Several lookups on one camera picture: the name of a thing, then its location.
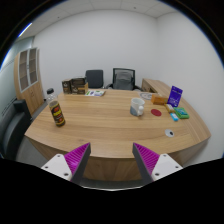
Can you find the black office chair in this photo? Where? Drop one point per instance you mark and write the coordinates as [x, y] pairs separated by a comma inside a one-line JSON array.
[[94, 78]]

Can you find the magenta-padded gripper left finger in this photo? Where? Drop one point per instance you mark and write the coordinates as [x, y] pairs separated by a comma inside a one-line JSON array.
[[77, 159]]

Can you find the small light blue packet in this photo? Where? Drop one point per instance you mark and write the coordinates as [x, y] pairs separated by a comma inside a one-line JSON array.
[[174, 116]]

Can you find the grey mesh office chair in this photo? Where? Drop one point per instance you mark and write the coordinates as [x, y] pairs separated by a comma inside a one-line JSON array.
[[123, 80]]

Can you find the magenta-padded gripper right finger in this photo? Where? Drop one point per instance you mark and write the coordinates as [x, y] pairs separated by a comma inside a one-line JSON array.
[[146, 159]]

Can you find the black leather sofa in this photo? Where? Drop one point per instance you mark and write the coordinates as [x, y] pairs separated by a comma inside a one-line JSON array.
[[11, 128]]

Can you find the large dark brown box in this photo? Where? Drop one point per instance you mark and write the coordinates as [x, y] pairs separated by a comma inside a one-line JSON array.
[[78, 83]]

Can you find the purple standing pouch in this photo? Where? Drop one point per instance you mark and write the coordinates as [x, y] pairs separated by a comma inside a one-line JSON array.
[[175, 96]]

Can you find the orange box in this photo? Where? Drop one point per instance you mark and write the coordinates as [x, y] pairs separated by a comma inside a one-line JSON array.
[[159, 99]]

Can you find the white mug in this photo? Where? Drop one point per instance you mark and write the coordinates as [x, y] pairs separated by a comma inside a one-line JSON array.
[[136, 106]]

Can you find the tan cardboard box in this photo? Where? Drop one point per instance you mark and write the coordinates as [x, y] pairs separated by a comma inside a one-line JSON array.
[[85, 90]]

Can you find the wooden cabinet with glass doors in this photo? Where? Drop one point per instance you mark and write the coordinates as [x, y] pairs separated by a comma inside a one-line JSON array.
[[31, 95]]

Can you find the white and green leaflet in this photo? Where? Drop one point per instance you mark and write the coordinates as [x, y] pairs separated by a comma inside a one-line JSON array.
[[95, 93]]

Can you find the round grey patterned disc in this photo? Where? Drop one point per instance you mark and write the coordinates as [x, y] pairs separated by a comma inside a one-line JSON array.
[[145, 96]]

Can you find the flat round red coaster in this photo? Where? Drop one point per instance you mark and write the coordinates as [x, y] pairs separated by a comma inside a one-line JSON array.
[[156, 112]]

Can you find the small white and yellow box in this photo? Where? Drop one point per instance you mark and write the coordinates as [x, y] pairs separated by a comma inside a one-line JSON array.
[[169, 108]]

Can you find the clear bottle with brown label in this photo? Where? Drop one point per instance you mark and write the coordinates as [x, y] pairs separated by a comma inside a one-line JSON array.
[[56, 113]]

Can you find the green snack packet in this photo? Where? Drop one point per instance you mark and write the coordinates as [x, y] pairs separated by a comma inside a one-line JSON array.
[[181, 113]]

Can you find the ceiling light panel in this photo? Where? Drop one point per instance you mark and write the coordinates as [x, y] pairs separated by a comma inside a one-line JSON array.
[[25, 29]]

